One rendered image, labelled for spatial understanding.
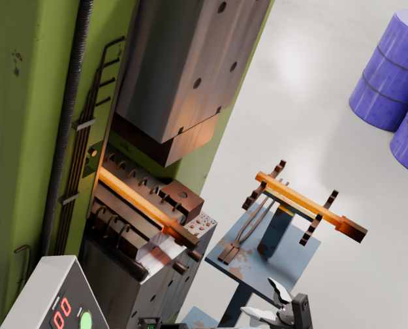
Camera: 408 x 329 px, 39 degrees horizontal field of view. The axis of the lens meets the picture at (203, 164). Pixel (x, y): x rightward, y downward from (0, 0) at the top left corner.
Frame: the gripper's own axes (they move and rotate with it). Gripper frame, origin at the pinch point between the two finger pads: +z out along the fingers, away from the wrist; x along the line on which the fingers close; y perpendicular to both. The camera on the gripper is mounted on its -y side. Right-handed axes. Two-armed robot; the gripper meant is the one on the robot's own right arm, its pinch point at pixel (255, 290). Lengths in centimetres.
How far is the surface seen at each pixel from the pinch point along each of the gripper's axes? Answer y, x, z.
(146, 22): -61, -17, 42
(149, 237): 0.8, -7.8, 31.1
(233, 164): 100, 174, 84
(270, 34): 99, 379, 175
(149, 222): 0.8, -3.0, 34.9
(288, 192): -1.0, 43.7, 14.0
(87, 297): -11.8, -42.9, 22.6
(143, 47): -56, -17, 41
